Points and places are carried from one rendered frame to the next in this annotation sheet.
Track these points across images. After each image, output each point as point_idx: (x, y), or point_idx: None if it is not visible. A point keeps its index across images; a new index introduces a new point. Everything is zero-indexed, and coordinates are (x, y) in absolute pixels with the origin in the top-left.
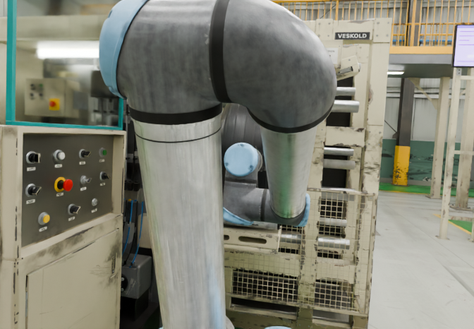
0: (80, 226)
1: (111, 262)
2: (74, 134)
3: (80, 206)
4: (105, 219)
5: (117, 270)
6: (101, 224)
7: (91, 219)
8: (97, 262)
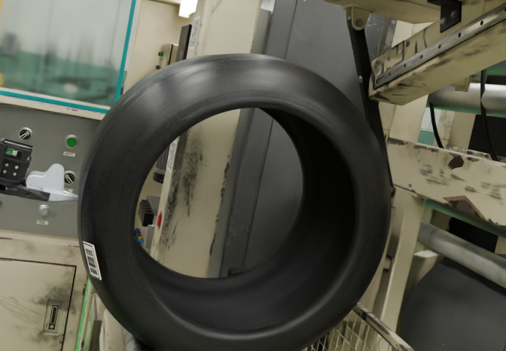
0: (6, 233)
1: (49, 310)
2: (13, 105)
3: (11, 206)
4: (53, 241)
5: (62, 331)
6: (30, 242)
7: (34, 232)
8: (13, 293)
